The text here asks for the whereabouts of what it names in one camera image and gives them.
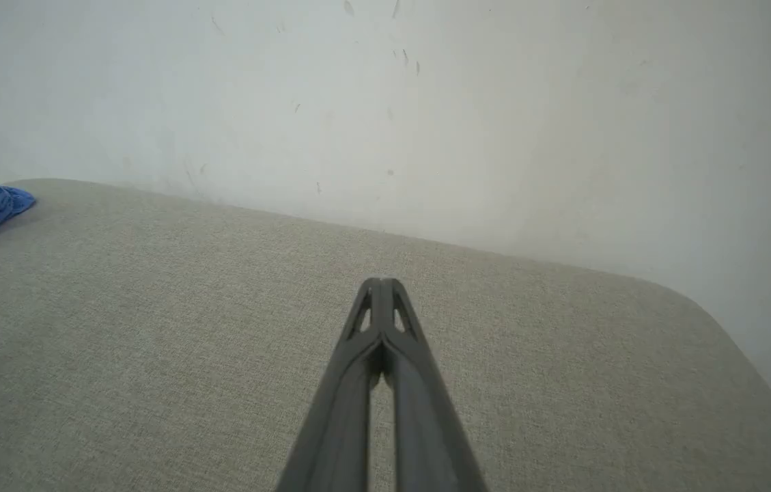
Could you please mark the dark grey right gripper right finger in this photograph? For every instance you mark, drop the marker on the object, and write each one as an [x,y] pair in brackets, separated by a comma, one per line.
[426,424]

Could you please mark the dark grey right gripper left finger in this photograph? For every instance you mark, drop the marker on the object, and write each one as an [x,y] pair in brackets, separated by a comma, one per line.
[334,424]

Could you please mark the beige fabric sofa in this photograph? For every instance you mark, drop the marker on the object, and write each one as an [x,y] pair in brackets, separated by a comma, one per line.
[289,355]

